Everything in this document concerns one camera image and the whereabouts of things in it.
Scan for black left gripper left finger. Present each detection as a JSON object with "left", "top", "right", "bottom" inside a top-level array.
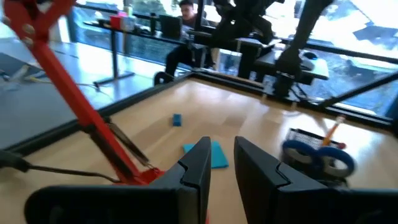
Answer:
[{"left": 24, "top": 136, "right": 212, "bottom": 224}]

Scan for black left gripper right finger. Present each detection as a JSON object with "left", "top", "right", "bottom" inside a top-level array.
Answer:
[{"left": 233, "top": 136, "right": 398, "bottom": 224}]

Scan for blue-handled scissors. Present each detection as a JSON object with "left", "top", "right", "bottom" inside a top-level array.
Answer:
[{"left": 281, "top": 139, "right": 356, "bottom": 179}]

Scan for black mesh desk organizer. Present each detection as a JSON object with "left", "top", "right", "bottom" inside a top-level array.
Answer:
[{"left": 281, "top": 127, "right": 355, "bottom": 187}]

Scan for orange pencil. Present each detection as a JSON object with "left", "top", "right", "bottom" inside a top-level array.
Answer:
[{"left": 321, "top": 114, "right": 346, "bottom": 147}]

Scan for black side desk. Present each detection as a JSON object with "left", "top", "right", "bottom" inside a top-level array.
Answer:
[{"left": 254, "top": 49, "right": 330, "bottom": 85}]

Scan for person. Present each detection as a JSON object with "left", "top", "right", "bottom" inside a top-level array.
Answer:
[{"left": 164, "top": 0, "right": 216, "bottom": 77}]

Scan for blue sticky note pad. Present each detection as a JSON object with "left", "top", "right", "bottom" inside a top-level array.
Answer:
[{"left": 182, "top": 141, "right": 230, "bottom": 170}]

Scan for red desk lamp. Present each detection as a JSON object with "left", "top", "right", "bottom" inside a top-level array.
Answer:
[{"left": 1, "top": 0, "right": 165, "bottom": 187}]

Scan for black aluminium table frame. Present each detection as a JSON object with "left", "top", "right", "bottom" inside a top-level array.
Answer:
[{"left": 0, "top": 70, "right": 398, "bottom": 156}]

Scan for black lamp power cord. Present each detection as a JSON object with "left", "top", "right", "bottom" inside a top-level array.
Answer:
[{"left": 0, "top": 150, "right": 123, "bottom": 184}]

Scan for black pedestal table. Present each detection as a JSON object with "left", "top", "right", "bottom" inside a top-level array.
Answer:
[{"left": 83, "top": 18, "right": 187, "bottom": 88}]

